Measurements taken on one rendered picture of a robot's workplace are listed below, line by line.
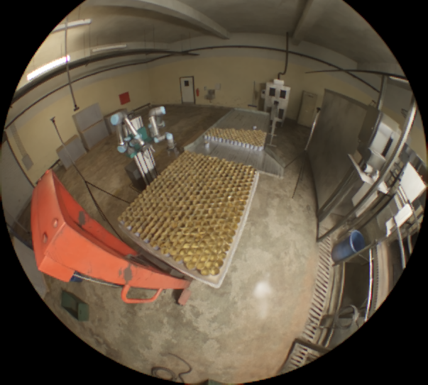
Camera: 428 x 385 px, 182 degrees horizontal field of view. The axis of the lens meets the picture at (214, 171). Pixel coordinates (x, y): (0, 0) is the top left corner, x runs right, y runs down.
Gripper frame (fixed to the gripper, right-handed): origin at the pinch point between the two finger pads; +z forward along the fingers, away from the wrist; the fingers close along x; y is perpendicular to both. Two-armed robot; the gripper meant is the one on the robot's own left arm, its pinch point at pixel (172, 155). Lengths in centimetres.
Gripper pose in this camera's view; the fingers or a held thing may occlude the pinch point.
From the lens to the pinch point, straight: 184.2
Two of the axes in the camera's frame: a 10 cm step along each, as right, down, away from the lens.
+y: -4.0, 5.9, -7.0
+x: 9.2, 2.5, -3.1
